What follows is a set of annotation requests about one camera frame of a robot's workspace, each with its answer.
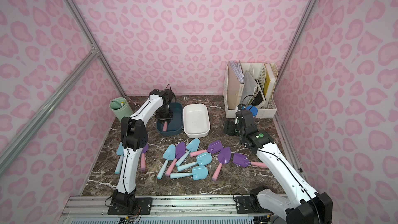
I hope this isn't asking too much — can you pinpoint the purple square shovel pink handle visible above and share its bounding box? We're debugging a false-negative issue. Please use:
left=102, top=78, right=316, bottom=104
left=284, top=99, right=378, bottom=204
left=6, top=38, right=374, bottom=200
left=162, top=121, right=168, bottom=132

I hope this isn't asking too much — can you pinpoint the purple pointed shovel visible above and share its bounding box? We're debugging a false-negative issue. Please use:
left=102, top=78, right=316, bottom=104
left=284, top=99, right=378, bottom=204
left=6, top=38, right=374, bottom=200
left=165, top=142, right=186, bottom=177
left=211, top=147, right=231, bottom=181

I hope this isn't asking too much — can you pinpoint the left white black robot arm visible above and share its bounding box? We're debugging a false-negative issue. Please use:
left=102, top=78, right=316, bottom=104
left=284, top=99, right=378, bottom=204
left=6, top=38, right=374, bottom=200
left=116, top=89, right=175, bottom=195

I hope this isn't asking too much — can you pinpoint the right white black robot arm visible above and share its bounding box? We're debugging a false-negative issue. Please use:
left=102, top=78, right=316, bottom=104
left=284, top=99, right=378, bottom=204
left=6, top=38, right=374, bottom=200
left=224, top=109, right=333, bottom=224

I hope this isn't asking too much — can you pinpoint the dark teal storage box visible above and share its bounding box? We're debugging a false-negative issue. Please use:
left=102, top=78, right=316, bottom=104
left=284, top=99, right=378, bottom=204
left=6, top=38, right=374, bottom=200
left=157, top=102, right=183, bottom=136

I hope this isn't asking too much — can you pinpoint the white storage box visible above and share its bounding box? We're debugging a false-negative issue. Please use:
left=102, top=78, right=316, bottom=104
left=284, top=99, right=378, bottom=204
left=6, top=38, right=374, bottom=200
left=183, top=103, right=210, bottom=139

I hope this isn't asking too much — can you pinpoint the blue lid pencil tube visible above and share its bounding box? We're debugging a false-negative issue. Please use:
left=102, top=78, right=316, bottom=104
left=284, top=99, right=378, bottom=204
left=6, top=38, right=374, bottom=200
left=246, top=105, right=258, bottom=118

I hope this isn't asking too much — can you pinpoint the blue pointed shovel left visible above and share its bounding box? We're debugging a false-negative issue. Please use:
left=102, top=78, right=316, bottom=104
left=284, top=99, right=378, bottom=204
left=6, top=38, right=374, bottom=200
left=157, top=144, right=176, bottom=180

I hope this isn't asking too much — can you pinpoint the blue round shovel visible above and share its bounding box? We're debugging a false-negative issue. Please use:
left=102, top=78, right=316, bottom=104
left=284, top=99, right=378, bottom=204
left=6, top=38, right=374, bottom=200
left=177, top=152, right=212, bottom=172

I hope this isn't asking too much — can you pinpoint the green pen holder cup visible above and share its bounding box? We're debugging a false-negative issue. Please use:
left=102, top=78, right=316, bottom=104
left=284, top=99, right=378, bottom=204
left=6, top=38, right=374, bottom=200
left=109, top=97, right=134, bottom=122

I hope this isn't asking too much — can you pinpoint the white desk file organizer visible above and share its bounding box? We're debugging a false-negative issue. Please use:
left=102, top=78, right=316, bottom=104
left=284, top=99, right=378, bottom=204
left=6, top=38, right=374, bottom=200
left=223, top=61, right=278, bottom=118

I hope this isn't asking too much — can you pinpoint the blue square shovel front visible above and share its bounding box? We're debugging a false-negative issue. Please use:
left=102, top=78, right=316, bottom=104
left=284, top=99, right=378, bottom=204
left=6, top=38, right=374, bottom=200
left=170, top=166, right=208, bottom=180

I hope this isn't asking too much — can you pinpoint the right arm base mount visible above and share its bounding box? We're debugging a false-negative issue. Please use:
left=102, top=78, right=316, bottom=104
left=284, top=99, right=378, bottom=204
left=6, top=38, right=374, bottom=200
left=233, top=194, right=273, bottom=214

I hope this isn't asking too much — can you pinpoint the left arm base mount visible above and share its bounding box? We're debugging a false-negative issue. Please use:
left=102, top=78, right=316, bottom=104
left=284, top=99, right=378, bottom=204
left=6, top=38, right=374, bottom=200
left=107, top=190, right=153, bottom=215

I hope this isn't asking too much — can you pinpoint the aluminium front rail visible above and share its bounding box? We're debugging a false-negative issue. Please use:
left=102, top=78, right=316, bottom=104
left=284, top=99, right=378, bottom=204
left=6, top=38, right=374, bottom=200
left=57, top=192, right=330, bottom=224

